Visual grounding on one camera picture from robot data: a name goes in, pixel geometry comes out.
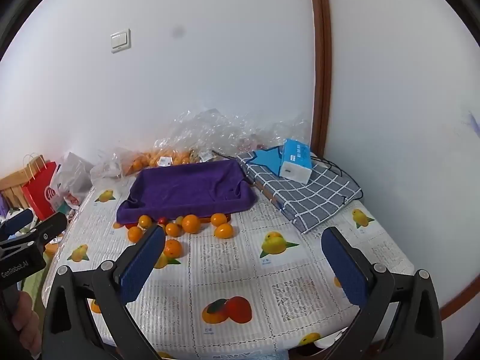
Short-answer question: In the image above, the plastic bag of brown fruit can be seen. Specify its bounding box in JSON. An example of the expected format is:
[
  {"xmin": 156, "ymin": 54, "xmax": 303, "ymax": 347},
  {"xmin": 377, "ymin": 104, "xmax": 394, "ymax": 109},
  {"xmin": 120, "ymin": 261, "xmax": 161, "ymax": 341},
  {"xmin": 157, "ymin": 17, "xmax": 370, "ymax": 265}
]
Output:
[{"xmin": 189, "ymin": 148, "xmax": 218, "ymax": 164}]

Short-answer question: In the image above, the large orange mandarin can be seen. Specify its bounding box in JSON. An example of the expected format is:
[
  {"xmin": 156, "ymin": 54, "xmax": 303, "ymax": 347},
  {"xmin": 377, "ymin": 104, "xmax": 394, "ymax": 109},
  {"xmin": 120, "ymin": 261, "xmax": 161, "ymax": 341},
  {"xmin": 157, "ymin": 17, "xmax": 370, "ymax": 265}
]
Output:
[{"xmin": 182, "ymin": 214, "xmax": 202, "ymax": 234}]

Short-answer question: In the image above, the white plastic bag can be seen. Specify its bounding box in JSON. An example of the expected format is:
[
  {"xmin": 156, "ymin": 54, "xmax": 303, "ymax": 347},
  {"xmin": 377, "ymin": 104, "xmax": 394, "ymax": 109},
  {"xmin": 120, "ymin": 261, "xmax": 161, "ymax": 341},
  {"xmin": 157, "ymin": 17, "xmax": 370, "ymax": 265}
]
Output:
[{"xmin": 50, "ymin": 152, "xmax": 94, "ymax": 211}]

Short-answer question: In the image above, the white light switch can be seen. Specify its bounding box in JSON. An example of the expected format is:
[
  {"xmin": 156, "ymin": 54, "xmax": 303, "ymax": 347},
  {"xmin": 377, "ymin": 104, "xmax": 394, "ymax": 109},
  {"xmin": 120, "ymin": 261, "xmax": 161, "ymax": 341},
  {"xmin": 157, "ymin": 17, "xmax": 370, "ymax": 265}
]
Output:
[{"xmin": 110, "ymin": 29, "xmax": 132, "ymax": 54}]

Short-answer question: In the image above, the empty clear plastic bag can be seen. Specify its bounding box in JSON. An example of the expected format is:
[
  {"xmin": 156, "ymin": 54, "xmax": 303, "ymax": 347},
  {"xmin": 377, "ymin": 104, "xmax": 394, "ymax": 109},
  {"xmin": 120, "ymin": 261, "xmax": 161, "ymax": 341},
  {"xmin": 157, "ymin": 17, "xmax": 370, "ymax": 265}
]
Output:
[{"xmin": 90, "ymin": 148, "xmax": 130, "ymax": 186}]

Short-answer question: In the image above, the clear bag of oranges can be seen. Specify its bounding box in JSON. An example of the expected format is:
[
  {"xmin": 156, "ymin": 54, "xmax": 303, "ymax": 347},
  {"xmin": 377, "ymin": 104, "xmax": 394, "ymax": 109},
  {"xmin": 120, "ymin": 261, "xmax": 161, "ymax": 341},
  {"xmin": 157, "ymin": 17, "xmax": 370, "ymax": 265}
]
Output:
[{"xmin": 154, "ymin": 108, "xmax": 312, "ymax": 158}]

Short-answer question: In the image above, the brown wooden door frame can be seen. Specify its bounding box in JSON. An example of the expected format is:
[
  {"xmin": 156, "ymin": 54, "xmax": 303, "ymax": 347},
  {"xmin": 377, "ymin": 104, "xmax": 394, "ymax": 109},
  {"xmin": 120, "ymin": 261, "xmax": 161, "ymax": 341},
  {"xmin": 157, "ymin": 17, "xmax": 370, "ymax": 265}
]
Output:
[{"xmin": 307, "ymin": 0, "xmax": 334, "ymax": 156}]

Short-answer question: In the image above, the grey checked cloth bag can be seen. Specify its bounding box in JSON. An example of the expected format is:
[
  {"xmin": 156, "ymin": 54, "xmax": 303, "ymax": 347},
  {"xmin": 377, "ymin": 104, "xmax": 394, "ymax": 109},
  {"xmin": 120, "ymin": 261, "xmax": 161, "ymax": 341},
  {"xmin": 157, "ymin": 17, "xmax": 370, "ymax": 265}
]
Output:
[{"xmin": 236, "ymin": 151, "xmax": 364, "ymax": 234}]

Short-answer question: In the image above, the person's left hand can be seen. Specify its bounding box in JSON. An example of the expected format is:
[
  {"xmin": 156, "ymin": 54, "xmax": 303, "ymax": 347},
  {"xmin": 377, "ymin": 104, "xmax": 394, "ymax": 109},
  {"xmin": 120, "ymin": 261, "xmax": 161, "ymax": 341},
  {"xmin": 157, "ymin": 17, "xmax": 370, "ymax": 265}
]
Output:
[{"xmin": 9, "ymin": 290, "xmax": 43, "ymax": 357}]

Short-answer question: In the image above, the brown wooden baseboard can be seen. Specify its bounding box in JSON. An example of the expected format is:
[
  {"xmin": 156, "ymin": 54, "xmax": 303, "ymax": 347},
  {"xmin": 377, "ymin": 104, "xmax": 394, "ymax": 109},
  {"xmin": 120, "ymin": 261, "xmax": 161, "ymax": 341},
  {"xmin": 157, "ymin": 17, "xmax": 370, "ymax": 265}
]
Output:
[{"xmin": 439, "ymin": 270, "xmax": 480, "ymax": 321}]

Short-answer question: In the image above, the blue star-shaped paper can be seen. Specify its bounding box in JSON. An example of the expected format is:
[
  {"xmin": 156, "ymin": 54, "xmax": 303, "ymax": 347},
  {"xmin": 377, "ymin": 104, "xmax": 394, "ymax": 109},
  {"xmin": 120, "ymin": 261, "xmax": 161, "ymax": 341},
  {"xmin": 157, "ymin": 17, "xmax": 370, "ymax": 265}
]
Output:
[{"xmin": 248, "ymin": 145, "xmax": 287, "ymax": 177}]

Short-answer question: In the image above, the blue tissue pack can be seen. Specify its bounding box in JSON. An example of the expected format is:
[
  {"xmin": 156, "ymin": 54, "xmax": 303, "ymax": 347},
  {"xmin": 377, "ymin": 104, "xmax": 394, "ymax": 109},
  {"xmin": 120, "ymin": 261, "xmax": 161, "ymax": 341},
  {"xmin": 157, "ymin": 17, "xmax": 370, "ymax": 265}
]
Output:
[{"xmin": 278, "ymin": 139, "xmax": 314, "ymax": 184}]

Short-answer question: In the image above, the plastic bag of oranges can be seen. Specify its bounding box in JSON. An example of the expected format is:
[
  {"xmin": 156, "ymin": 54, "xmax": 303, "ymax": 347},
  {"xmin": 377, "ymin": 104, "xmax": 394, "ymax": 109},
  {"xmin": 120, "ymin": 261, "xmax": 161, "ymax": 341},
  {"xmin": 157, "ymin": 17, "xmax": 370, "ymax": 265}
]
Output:
[{"xmin": 125, "ymin": 148, "xmax": 196, "ymax": 177}]

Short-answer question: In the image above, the purple towel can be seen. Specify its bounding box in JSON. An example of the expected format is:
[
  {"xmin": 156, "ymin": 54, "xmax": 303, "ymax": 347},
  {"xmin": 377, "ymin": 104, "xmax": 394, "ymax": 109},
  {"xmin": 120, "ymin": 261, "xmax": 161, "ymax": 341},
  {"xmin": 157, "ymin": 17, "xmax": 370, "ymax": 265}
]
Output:
[{"xmin": 116, "ymin": 158, "xmax": 258, "ymax": 226}]

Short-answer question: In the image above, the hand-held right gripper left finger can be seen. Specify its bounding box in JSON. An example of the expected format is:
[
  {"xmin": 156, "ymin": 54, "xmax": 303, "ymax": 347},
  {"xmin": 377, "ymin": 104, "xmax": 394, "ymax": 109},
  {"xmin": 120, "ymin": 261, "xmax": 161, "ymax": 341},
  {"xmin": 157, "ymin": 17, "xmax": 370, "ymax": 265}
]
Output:
[{"xmin": 41, "ymin": 225, "xmax": 166, "ymax": 360}]

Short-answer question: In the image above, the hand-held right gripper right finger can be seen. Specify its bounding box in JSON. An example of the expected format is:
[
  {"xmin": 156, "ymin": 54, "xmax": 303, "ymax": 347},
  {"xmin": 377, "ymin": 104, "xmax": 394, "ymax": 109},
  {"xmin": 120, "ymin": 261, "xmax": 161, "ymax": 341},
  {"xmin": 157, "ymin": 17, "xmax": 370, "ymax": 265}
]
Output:
[{"xmin": 320, "ymin": 226, "xmax": 445, "ymax": 360}]

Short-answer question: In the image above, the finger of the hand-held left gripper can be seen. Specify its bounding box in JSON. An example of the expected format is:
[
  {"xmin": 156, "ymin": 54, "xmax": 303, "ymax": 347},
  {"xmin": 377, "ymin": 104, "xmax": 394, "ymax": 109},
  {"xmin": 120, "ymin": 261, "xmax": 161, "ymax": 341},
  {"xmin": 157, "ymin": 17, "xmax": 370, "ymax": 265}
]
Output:
[
  {"xmin": 0, "ymin": 212, "xmax": 68, "ymax": 261},
  {"xmin": 0, "ymin": 209, "xmax": 34, "ymax": 239}
]

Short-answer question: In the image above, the red paper bag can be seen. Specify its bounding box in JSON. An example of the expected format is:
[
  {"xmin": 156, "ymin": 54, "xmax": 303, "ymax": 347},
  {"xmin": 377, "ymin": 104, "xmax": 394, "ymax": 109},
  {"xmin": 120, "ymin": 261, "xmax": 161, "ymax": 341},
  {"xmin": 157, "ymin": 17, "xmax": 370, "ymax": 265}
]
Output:
[{"xmin": 21, "ymin": 154, "xmax": 59, "ymax": 221}]

